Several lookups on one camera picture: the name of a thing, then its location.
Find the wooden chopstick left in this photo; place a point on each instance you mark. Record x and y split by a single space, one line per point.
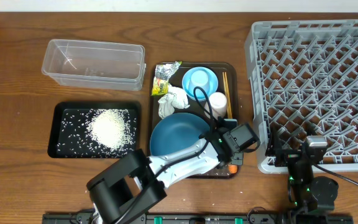
227 96

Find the clear plastic bin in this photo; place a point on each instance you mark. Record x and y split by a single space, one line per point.
93 64

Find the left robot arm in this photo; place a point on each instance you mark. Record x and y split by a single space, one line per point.
135 183

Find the light blue cup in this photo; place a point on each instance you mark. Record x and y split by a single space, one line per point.
199 78

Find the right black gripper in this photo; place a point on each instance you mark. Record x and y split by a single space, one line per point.
286 156

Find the white pink cup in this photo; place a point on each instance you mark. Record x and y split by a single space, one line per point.
218 102

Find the black waste tray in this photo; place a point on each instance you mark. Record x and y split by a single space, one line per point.
61 107

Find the dark blue plate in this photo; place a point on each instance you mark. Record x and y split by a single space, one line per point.
176 132

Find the green foil snack wrapper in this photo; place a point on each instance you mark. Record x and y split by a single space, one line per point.
163 72

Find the grey dishwasher rack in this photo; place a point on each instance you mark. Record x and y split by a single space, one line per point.
304 74

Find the orange carrot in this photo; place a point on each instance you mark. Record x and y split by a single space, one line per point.
233 169

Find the brown serving tray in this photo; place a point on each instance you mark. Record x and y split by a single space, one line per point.
218 68

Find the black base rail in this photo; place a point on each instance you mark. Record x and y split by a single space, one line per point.
153 218

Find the white rice pile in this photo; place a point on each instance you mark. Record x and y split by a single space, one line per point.
96 133

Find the white tissue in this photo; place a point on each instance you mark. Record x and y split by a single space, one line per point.
176 98

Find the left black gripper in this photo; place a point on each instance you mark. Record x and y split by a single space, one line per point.
234 158

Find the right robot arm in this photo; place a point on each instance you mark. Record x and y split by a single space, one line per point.
313 196

